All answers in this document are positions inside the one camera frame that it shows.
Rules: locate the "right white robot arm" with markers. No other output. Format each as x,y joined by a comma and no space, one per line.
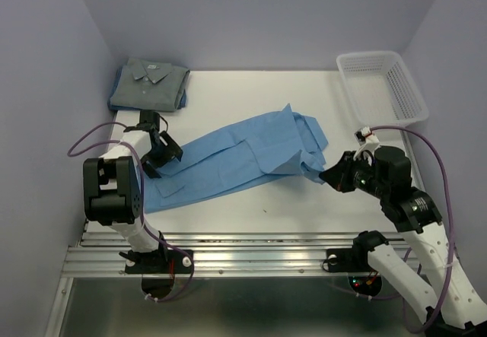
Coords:
444,300

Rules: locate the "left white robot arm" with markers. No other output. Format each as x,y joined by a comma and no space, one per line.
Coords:
112,183

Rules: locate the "aluminium rail frame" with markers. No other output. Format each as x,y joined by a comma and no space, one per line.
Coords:
256,270

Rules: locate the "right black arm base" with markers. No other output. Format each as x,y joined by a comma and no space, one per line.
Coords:
345,260

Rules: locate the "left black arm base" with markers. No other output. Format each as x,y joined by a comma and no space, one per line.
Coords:
157,262

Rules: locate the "light blue long sleeve shirt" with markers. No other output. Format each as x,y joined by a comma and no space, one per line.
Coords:
240,156

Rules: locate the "folded grey shirt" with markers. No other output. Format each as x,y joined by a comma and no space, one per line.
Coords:
141,67

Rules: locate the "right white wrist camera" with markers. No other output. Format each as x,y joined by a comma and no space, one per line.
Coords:
368,141

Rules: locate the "white plastic basket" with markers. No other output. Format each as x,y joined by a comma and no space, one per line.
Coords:
380,89

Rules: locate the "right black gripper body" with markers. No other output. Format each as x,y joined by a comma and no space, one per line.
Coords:
364,179

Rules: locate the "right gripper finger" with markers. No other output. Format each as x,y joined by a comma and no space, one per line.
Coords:
336,179
343,163

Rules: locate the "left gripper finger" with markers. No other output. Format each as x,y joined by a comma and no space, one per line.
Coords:
150,165
170,150

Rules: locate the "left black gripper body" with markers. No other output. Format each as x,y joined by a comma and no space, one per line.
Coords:
153,156

